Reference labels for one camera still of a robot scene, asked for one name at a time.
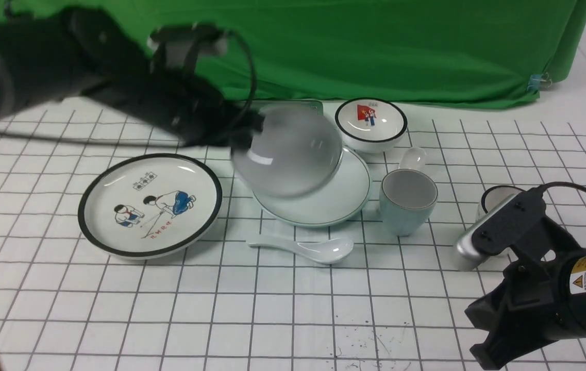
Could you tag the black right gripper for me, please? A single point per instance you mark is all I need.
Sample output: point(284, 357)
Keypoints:
point(531, 307)

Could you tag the white black-rimmed cartoon cup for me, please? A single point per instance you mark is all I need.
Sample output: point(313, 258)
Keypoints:
point(494, 196)

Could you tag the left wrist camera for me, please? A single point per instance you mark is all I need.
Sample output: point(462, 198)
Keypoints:
point(180, 46)

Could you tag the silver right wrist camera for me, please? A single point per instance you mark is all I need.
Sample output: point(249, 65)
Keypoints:
point(501, 228)

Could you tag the white spoon with printed handle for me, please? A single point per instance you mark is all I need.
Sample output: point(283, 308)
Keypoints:
point(413, 159)

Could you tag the blue binder clip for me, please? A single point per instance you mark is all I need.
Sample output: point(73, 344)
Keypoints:
point(539, 82)

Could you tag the pale blue cup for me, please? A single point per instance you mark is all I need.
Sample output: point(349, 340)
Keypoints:
point(406, 200)

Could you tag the pale blue plate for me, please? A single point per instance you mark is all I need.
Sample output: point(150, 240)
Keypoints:
point(341, 198)

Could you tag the pale blue bowl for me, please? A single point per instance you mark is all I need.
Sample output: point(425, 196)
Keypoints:
point(297, 152)

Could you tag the small black-rimmed cartoon bowl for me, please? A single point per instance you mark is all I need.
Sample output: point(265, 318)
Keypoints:
point(370, 125)

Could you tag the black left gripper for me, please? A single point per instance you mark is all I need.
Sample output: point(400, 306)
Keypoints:
point(189, 108)

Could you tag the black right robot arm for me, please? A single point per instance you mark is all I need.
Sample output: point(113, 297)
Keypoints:
point(576, 281)

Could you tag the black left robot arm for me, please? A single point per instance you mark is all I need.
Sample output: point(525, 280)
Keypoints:
point(83, 52)

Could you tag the black-rimmed cartoon plate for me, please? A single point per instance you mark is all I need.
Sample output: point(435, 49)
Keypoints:
point(150, 206)

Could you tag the plain white ceramic spoon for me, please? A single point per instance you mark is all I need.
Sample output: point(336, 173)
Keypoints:
point(324, 252)

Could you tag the green backdrop cloth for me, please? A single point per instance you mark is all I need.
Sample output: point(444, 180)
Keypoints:
point(460, 54)

